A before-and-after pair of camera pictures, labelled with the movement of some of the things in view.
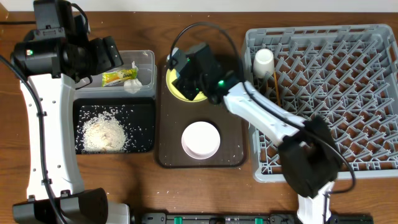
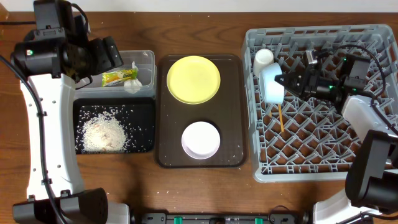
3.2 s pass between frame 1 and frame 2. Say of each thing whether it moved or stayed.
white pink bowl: stayed
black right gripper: moved
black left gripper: stayed
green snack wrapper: stayed
